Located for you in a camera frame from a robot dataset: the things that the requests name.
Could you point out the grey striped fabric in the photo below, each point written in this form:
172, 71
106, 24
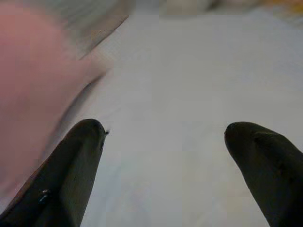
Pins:
94, 30

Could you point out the pale pink pillow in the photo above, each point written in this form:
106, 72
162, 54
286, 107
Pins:
35, 71

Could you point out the bed with white sheet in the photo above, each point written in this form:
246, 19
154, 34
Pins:
165, 94

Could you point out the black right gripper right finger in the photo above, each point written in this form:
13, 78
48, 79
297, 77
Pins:
267, 170

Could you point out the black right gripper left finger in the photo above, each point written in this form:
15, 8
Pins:
66, 177

